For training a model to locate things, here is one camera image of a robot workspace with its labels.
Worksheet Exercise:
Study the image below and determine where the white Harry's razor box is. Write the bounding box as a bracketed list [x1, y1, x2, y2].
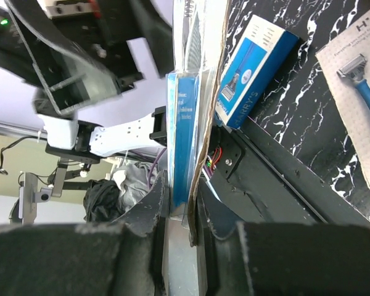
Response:
[316, 1, 370, 189]

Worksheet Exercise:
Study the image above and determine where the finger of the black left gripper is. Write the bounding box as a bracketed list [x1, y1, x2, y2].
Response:
[6, 1, 120, 116]

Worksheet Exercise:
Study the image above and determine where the Gillette razor blister pack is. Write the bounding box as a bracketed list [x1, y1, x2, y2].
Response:
[165, 0, 232, 296]

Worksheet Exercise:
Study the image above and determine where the pile of dark clothes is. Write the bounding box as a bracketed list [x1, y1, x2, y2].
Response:
[83, 162, 158, 222]

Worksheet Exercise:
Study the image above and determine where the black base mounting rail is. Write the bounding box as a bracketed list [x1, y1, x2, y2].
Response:
[209, 121, 370, 228]

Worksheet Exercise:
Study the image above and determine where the blue Harry's razor box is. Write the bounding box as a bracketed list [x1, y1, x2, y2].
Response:
[216, 15, 298, 129]

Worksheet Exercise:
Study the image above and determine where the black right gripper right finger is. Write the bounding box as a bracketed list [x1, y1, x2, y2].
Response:
[197, 184, 370, 295]

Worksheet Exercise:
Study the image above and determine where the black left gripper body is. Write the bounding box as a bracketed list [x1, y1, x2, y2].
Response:
[0, 1, 173, 93]

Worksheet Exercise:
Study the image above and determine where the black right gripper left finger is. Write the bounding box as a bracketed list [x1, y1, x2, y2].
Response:
[0, 171, 170, 295]

